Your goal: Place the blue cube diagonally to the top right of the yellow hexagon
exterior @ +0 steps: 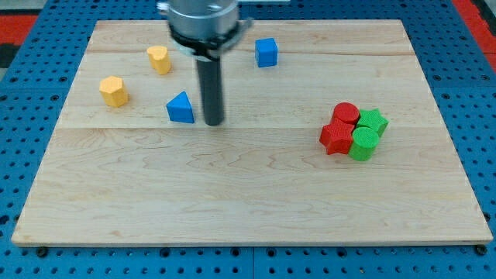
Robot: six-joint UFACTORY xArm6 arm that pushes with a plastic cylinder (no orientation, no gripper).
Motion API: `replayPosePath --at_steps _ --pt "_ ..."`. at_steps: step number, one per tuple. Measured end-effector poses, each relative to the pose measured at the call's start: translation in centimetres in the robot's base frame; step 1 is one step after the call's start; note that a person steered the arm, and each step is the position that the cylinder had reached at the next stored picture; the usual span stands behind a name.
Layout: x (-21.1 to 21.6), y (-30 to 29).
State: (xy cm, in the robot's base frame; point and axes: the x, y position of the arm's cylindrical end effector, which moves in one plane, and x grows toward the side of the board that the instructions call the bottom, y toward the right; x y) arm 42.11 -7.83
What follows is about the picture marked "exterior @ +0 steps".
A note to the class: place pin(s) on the red star block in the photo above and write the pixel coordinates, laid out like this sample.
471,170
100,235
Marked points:
336,137

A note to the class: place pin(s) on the green star block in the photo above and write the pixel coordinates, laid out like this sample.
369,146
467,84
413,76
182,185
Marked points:
374,120

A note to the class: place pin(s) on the red cylinder block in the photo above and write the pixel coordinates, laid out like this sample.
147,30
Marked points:
346,112

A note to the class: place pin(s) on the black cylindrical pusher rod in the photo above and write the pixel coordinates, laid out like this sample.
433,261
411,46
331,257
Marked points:
210,83

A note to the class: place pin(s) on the blue triangle block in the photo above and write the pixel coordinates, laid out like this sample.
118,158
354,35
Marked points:
179,109

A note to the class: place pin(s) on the light wooden board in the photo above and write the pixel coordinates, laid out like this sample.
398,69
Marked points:
130,177

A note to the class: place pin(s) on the yellow heart block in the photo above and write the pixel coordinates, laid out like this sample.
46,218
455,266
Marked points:
159,59

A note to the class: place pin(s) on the green cylinder block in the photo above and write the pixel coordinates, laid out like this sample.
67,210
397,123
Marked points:
365,141

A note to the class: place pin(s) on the blue cube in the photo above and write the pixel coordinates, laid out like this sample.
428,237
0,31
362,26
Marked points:
266,52

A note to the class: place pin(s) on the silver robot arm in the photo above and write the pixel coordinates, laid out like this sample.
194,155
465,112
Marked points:
204,29

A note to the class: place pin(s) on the yellow hexagon block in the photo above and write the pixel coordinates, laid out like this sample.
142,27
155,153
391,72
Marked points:
113,91

